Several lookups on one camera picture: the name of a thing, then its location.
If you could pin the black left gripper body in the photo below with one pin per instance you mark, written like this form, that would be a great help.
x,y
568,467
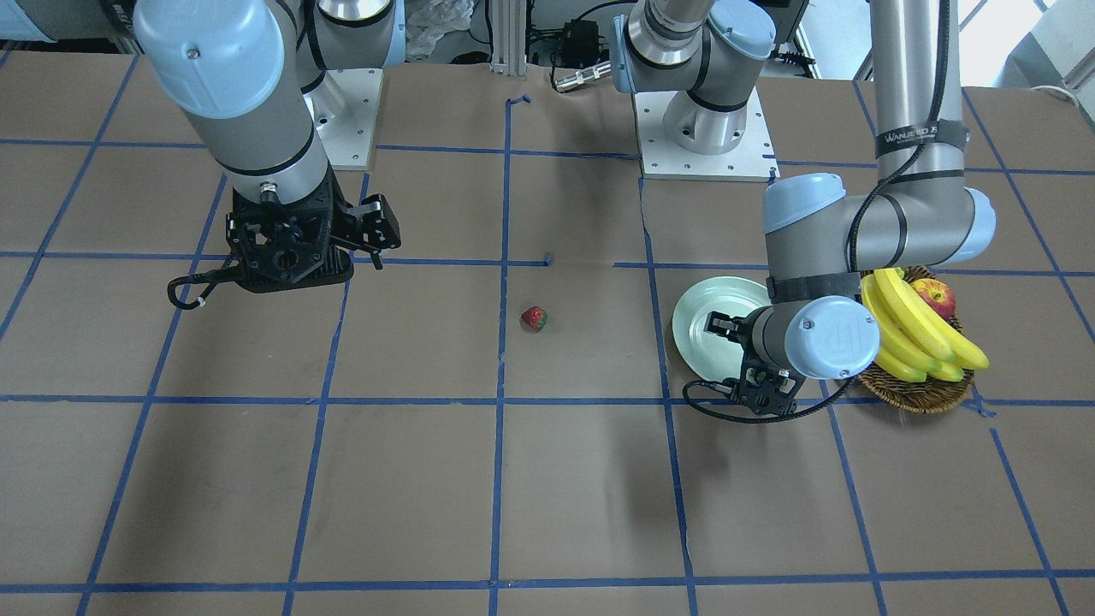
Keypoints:
x,y
760,333

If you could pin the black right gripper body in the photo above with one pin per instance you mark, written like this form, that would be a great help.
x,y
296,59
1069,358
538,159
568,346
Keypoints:
x,y
374,224

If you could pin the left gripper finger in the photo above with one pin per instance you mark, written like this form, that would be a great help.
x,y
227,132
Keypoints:
x,y
732,328

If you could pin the red strawberry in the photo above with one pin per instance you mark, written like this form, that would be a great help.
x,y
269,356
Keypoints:
x,y
534,318

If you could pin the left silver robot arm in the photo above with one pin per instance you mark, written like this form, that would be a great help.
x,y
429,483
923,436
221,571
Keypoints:
x,y
836,301

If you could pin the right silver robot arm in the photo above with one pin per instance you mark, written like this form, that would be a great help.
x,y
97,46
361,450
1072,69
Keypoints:
x,y
255,79

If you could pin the yellow banana bunch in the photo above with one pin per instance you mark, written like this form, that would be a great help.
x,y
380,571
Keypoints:
x,y
916,343

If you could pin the brown wicker basket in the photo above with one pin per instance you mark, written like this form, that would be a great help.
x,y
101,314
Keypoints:
x,y
926,397

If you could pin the red apple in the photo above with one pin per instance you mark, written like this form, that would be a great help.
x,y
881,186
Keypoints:
x,y
937,295

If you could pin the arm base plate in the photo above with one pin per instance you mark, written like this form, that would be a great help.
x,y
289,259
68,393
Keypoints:
x,y
345,107
680,140

